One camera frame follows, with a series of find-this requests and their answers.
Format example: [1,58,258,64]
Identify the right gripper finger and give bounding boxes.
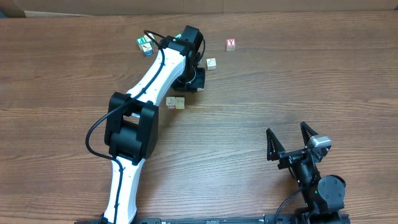
[266,128,285,161]
[300,121,318,145]

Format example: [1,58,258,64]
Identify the small wooden picture block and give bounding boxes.
[175,97,185,110]

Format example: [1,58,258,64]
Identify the green letter L block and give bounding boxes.
[165,96,176,110]

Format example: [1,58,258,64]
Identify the wooden block pencil picture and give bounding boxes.
[141,43,154,57]

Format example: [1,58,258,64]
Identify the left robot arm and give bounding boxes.
[99,26,205,223]

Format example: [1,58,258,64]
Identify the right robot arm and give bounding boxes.
[266,121,350,224]

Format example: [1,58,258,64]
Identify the plain wooden block right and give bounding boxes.
[206,58,216,70]

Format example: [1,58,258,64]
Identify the red letter Y block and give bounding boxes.
[226,39,236,52]

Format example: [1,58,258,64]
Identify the wooden block number side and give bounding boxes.
[144,33,155,45]

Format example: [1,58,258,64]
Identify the green letter wooden block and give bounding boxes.
[136,36,147,50]

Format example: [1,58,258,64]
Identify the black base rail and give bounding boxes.
[75,215,351,224]

